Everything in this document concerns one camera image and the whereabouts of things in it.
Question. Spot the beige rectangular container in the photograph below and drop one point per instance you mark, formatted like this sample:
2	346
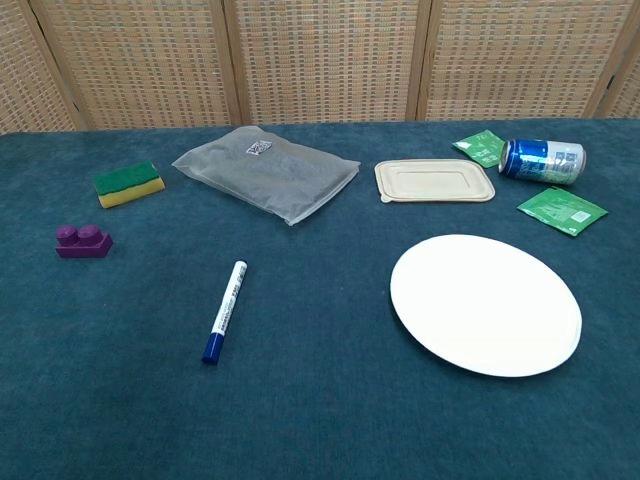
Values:
432	181

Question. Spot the blue table cloth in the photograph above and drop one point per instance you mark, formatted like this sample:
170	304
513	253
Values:
320	425

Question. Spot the blue and silver drink can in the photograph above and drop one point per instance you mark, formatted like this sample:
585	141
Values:
545	161

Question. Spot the white marker with blue cap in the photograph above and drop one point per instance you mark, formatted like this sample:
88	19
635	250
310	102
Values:
225	310

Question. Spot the green tea packet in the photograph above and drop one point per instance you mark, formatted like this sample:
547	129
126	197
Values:
560	210
480	147

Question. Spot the woven wooden folding screen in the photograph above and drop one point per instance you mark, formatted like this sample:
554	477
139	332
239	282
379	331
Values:
325	50

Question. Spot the small purple object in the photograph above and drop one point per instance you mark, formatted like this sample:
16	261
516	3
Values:
82	247

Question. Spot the green and yellow sponge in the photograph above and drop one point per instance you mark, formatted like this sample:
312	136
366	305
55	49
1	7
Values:
127	182

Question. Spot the grey frosted plastic bag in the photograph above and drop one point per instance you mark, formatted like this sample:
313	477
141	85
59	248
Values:
265	175

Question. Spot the white round paper plate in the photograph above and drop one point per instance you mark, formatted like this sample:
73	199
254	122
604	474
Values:
485	305

